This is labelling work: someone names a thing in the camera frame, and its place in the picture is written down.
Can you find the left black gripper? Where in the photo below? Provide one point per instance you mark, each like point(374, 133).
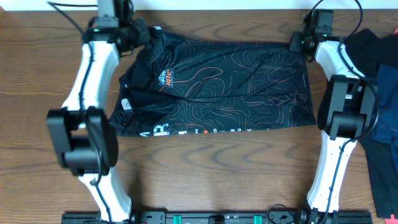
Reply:
point(143, 32)

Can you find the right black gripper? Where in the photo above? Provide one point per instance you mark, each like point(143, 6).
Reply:
point(296, 37)

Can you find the black orange-patterned jersey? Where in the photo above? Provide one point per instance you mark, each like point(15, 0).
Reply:
point(178, 85)

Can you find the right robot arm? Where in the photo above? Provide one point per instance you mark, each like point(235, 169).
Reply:
point(348, 111)

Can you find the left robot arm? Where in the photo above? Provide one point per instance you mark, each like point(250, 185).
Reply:
point(84, 141)

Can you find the blue denim garment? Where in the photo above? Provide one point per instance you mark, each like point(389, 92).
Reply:
point(380, 132)

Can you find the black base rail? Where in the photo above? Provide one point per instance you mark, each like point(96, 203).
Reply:
point(277, 216)

